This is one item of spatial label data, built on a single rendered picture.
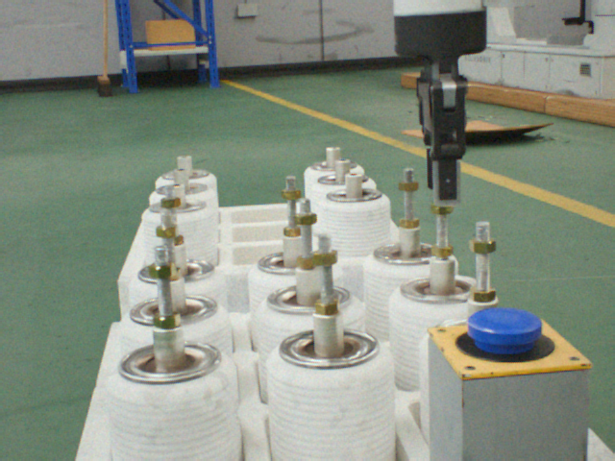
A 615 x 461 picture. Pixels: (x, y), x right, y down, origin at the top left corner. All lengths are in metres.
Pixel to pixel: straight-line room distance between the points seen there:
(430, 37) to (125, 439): 0.38
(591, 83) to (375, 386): 3.31
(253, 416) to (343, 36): 6.47
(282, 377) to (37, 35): 6.22
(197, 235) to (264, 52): 5.84
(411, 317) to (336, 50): 6.39
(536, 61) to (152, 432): 3.74
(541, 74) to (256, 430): 3.61
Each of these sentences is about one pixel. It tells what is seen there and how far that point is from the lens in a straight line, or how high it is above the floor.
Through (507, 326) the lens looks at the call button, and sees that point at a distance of 0.49.
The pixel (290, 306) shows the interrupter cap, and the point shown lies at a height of 0.25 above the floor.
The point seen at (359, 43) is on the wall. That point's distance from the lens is 7.18.
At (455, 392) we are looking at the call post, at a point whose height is 0.30.
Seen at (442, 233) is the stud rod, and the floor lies 0.30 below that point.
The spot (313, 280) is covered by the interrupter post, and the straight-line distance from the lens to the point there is 0.77.
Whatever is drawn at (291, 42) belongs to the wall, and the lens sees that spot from 7.02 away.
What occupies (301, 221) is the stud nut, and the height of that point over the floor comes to 0.32.
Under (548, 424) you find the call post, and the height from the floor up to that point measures 0.28.
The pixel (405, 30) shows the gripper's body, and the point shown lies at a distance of 0.74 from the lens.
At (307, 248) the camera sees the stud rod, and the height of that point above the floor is 0.30.
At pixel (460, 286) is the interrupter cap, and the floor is 0.25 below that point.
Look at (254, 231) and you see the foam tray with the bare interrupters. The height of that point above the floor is 0.17.
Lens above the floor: 0.50
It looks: 14 degrees down
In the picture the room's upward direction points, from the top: 3 degrees counter-clockwise
